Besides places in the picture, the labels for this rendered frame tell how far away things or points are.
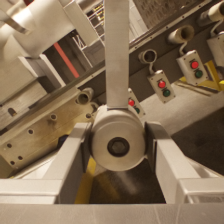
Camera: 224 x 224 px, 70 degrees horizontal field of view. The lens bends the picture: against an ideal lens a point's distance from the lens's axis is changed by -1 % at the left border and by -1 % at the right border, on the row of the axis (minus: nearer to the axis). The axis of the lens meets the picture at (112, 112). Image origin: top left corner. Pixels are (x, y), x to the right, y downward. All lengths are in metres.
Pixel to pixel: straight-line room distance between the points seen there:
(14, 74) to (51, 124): 0.34
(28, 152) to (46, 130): 0.21
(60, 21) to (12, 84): 0.44
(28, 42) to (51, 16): 0.20
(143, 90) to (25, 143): 0.80
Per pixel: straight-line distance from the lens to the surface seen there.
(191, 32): 0.81
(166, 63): 0.92
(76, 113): 0.99
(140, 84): 0.90
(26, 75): 0.99
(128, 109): 0.15
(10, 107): 1.25
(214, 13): 0.87
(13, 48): 1.11
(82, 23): 1.03
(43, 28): 1.10
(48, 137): 1.10
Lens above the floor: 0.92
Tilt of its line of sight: 14 degrees down
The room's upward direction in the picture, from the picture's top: 33 degrees counter-clockwise
